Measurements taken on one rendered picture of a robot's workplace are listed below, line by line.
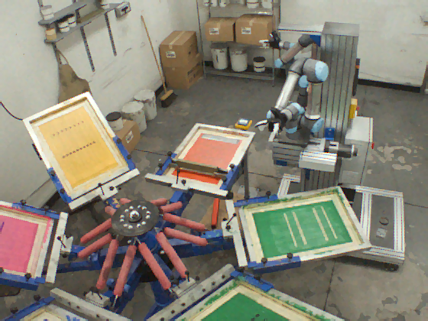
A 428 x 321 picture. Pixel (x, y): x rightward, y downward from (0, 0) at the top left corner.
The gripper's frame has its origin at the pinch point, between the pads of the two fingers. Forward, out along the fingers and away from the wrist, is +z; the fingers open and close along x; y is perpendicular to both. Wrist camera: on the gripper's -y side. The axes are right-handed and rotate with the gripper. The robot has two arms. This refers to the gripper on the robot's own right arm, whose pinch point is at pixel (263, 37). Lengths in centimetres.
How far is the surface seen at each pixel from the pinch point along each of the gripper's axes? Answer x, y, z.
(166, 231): -187, 20, -74
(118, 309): -238, 43, -76
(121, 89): -55, 104, 224
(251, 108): 75, 180, 108
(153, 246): -196, 34, -65
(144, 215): -191, 11, -61
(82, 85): -113, 49, 192
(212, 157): -102, 59, -19
